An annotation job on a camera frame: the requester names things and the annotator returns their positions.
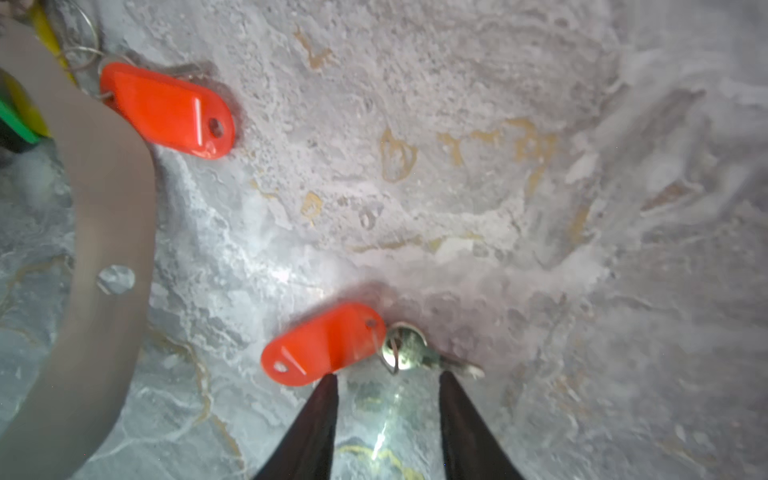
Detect red key tag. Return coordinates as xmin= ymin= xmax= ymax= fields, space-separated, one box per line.
xmin=260 ymin=301 xmax=486 ymax=388
xmin=100 ymin=62 xmax=236 ymax=160

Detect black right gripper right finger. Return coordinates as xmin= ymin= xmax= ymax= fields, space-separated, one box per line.
xmin=439 ymin=371 xmax=524 ymax=480

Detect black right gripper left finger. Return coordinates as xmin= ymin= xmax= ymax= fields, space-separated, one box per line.
xmin=253 ymin=374 xmax=339 ymax=480

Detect green key tag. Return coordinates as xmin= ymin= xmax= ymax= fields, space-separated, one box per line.
xmin=1 ymin=100 xmax=39 ymax=145

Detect yellow key tag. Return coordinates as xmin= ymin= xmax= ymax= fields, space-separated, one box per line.
xmin=1 ymin=1 xmax=74 ymax=137

